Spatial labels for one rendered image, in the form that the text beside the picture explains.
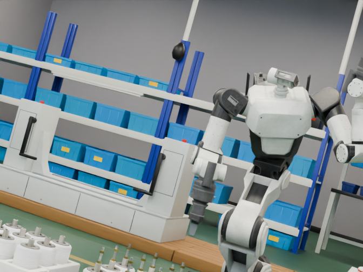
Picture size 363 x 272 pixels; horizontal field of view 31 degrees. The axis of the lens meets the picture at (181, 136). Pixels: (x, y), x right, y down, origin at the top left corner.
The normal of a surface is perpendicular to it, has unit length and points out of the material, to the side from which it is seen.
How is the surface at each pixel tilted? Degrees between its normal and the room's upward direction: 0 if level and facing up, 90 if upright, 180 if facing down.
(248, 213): 41
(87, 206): 90
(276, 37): 90
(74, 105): 93
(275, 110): 79
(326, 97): 69
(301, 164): 93
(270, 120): 122
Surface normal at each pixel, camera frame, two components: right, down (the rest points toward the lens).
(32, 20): 0.91, 0.25
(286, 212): -0.33, -0.05
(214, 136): 0.04, 0.01
